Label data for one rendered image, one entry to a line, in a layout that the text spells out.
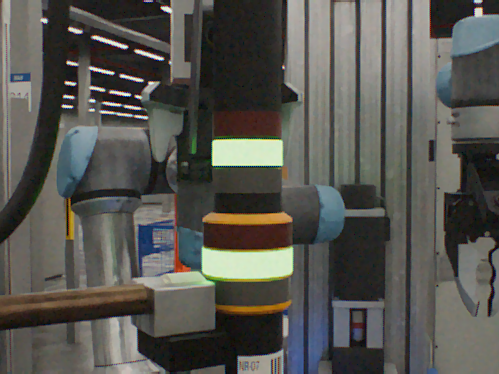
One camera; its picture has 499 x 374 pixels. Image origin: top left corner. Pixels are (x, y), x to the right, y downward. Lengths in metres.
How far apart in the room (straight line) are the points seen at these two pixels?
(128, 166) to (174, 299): 0.81
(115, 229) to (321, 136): 0.40
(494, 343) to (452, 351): 0.13
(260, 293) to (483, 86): 0.58
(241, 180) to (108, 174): 0.78
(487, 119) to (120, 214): 0.57
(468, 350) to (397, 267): 1.06
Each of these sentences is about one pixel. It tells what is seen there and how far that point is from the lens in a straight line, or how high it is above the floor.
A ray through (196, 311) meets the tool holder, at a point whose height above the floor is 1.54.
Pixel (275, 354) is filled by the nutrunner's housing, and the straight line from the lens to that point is 0.33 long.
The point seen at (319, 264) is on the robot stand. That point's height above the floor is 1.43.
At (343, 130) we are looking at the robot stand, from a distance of 1.21.
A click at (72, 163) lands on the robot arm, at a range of 1.08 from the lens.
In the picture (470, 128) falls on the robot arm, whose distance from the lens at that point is 0.85.
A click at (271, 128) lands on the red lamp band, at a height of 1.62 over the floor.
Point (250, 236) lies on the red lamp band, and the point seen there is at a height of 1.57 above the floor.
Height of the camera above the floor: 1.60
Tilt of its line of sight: 2 degrees down
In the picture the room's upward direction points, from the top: straight up
